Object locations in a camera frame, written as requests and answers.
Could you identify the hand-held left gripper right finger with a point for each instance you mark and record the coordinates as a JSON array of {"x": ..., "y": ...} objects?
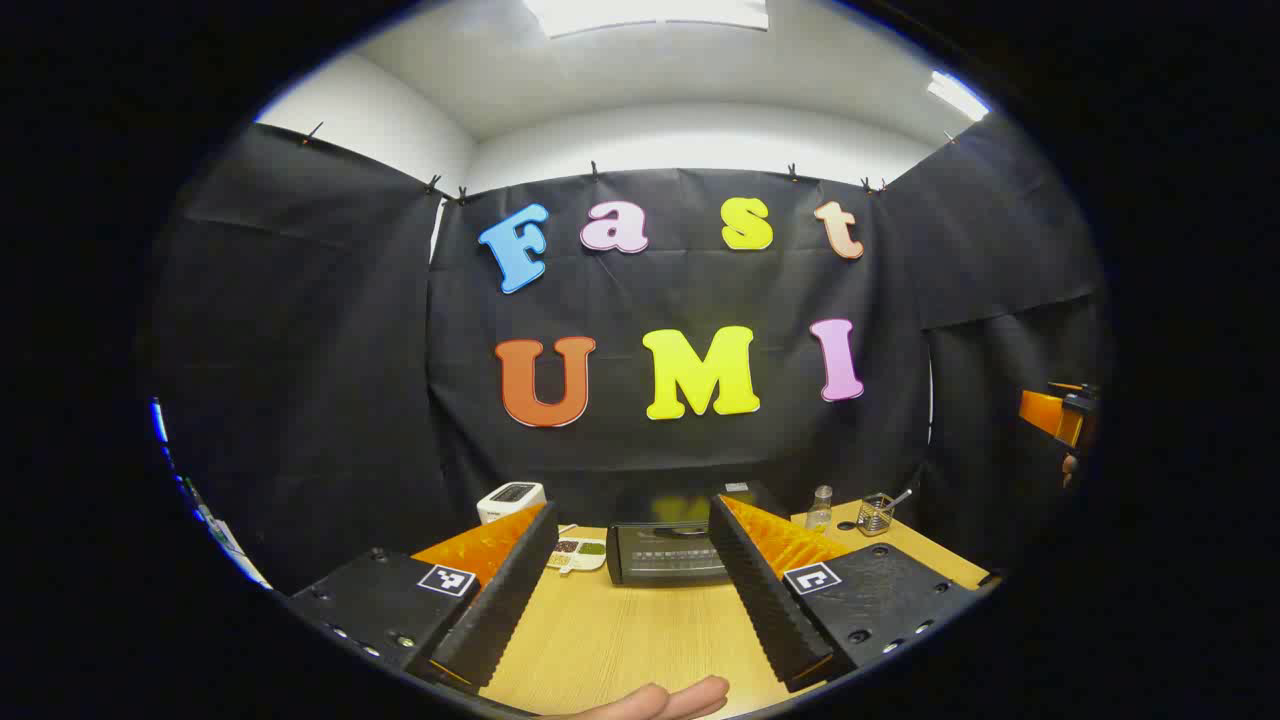
[{"x": 765, "y": 610}]

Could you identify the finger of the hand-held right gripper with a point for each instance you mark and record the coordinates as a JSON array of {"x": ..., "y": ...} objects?
[{"x": 1045, "y": 412}]

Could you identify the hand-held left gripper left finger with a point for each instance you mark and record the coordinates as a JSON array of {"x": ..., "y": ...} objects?
[{"x": 510, "y": 600}]

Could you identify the black electric oven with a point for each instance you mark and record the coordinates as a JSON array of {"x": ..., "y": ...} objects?
[{"x": 660, "y": 555}]

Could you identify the white divided snack dish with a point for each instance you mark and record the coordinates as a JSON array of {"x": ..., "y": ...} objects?
[{"x": 580, "y": 553}]

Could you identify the white toaster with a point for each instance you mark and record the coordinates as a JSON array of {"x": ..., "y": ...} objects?
[{"x": 508, "y": 500}]

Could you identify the clear glass bottle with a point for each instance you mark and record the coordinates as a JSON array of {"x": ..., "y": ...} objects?
[{"x": 820, "y": 510}]

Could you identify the metal spoon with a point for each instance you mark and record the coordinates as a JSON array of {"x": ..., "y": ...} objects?
[{"x": 900, "y": 497}]

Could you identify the small ceiling light panel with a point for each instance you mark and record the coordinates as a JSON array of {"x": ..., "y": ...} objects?
[{"x": 955, "y": 95}]

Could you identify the row of black cloth clips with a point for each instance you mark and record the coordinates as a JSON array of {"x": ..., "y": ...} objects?
[{"x": 593, "y": 171}]

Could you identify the large ceiling light panel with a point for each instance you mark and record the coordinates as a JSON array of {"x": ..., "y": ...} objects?
[{"x": 650, "y": 12}]

